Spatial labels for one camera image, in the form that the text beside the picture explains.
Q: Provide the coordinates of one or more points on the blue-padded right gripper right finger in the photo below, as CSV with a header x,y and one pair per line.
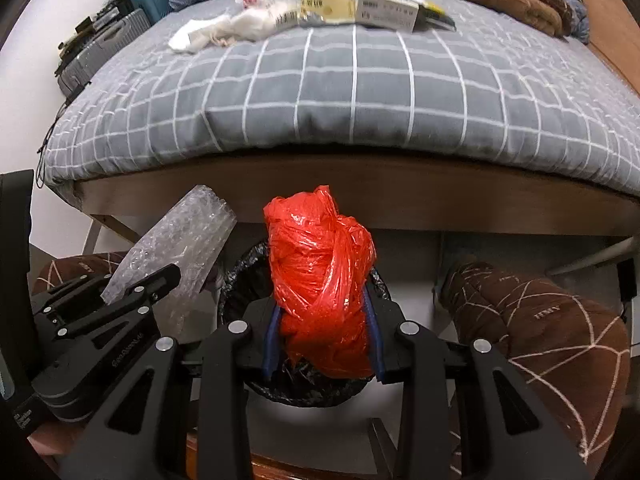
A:
x,y
506,431

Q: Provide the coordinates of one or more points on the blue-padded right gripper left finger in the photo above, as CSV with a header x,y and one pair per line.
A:
x,y
140,430

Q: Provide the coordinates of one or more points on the clear bubble wrap bag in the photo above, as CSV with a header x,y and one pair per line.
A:
x,y
191,236

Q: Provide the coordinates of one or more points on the white drawstring pouch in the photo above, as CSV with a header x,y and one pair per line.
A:
x,y
252,24

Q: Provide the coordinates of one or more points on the yellow white snack wrapper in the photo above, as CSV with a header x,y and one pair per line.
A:
x,y
431,15

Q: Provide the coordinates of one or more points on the white printed paper leaflet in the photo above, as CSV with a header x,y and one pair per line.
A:
x,y
398,15

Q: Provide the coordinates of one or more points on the black lined trash bin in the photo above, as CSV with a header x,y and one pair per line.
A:
x,y
323,353

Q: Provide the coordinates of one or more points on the grey hard suitcase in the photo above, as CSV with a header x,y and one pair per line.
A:
x,y
79,69

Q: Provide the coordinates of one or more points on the grey checked bed mattress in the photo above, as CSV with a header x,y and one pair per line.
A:
x,y
494,89

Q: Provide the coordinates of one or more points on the clutter on suitcases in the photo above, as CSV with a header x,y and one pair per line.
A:
x,y
113,10

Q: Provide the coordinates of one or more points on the wooden headboard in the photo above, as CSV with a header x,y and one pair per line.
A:
x,y
614,38

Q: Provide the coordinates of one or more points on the wooden bed frame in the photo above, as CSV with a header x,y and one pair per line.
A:
x,y
382,191

